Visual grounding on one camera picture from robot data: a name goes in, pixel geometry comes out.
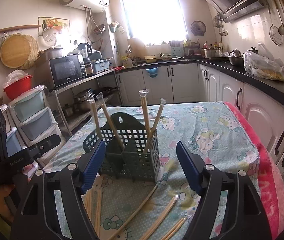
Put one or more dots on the left hand painted nails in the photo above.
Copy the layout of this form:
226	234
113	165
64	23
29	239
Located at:
5	212

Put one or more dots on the metal shelf rack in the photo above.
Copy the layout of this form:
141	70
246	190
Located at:
71	101

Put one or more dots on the black microwave oven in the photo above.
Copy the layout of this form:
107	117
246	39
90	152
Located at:
57	72

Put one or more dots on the wire skimmer strainer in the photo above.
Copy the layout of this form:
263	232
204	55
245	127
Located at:
274	33

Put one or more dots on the clear plastic food bag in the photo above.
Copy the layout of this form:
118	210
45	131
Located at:
263	64

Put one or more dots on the white base cabinets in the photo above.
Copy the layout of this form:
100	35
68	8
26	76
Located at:
261	104

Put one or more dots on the cartoon print table cloth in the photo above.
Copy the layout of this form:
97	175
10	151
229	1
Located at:
208	129

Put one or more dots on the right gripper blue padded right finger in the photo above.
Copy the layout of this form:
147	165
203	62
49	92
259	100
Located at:
192	166

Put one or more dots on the pink towel blanket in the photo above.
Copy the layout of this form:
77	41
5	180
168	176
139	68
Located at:
269	179

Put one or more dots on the black blender jug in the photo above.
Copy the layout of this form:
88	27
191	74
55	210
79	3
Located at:
85	50

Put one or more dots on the chopsticks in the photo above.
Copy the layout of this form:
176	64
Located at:
134	213
160	219
110	120
152	131
94	112
93	204
174	229
143	98

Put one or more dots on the red plastic basin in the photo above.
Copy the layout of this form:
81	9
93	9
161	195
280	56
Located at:
19	87

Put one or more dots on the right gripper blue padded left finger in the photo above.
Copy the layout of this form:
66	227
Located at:
89	164

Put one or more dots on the round bamboo cutting board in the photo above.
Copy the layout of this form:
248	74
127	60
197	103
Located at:
19	52

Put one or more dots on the blue hanging bin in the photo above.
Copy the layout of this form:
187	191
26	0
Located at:
152	72

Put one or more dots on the dark green utensil basket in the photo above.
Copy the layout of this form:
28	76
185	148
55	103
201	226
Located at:
132	161

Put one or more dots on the wooden rolling pin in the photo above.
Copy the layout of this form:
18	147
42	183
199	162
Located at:
20	27

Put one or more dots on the plastic drawer storage unit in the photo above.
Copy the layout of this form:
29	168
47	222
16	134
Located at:
31	115

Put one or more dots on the steel stock pot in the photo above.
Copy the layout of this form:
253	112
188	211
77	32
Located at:
212	53

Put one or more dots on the light blue storage box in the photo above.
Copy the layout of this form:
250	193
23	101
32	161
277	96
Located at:
100	65

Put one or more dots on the stacked steel pots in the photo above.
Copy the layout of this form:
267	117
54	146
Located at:
81	103

